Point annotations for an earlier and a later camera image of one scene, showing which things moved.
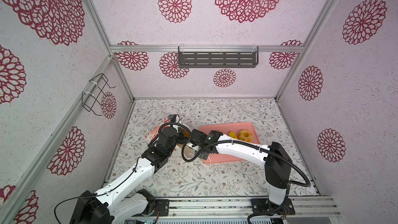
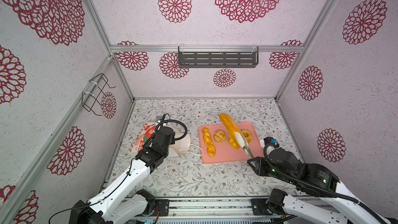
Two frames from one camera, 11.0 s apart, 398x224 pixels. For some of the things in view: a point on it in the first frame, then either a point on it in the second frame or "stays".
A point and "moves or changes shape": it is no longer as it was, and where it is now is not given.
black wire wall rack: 88,100 stays
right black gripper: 193,135 -> 258,163
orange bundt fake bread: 244,135 stays
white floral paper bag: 184,137 moves or changes shape
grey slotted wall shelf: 214,57 stays
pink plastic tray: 220,157 stays
